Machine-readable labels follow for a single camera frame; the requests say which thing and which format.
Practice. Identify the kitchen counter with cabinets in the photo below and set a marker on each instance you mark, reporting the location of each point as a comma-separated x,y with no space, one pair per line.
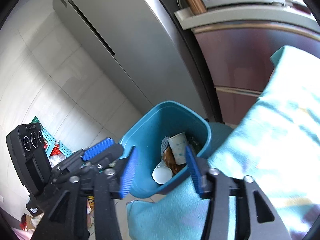
237,55

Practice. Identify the crushed clear plastic bottle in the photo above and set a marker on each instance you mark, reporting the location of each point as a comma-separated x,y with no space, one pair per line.
195,143

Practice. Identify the green plastic basket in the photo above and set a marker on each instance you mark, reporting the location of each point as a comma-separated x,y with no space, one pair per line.
48,135

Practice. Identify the grey refrigerator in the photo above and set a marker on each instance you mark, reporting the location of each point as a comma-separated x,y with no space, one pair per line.
137,42

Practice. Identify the printed teal purple blanket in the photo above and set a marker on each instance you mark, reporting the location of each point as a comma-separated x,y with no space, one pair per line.
275,130

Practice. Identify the dotted paper cup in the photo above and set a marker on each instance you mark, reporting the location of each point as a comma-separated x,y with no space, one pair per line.
178,147

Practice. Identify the plain white paper cup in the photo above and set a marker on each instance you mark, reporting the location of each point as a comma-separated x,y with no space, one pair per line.
162,175

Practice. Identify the white foam fruit net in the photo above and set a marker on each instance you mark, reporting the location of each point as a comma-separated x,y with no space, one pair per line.
164,146

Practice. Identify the blue trash bin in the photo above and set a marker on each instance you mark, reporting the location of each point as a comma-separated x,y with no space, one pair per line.
155,122

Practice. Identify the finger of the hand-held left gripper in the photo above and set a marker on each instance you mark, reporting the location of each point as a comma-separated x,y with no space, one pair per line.
110,156
100,147

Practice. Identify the gold snack wrapper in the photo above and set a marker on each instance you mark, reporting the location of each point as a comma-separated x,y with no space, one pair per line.
171,161

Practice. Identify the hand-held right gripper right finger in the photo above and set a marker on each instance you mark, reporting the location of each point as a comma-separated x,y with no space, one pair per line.
193,170

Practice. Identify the red snack packet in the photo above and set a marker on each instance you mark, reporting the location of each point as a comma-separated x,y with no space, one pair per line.
56,152

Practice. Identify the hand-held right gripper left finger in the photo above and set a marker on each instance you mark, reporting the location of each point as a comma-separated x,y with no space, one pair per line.
128,170

